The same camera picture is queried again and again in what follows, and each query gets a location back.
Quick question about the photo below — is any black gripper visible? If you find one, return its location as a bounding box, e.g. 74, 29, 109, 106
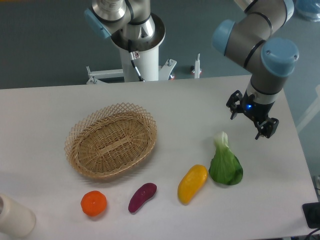
226, 90, 279, 140

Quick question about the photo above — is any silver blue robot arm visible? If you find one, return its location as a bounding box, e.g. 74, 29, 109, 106
211, 0, 299, 139

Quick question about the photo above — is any yellow mango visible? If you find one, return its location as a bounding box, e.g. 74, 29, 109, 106
177, 164, 208, 205

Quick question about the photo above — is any green bok choy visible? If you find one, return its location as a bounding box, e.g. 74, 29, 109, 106
208, 131, 244, 186

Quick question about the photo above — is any black device at edge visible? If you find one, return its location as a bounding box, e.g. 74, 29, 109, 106
302, 202, 320, 229

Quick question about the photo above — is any blue object top right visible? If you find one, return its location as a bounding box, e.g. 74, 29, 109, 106
295, 0, 320, 22

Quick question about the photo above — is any purple sweet potato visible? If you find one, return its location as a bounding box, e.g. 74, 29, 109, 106
128, 182, 158, 214

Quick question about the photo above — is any woven wicker basket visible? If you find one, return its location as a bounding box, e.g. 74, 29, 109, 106
64, 102, 157, 180

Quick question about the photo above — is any orange tangerine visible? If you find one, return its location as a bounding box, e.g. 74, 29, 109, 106
80, 190, 108, 217

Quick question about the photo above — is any cream cylindrical bottle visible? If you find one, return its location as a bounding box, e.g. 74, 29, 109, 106
0, 193, 36, 238

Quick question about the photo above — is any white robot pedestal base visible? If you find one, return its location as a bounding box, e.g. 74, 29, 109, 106
83, 0, 203, 85

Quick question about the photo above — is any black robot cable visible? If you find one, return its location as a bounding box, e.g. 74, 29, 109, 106
127, 39, 146, 83

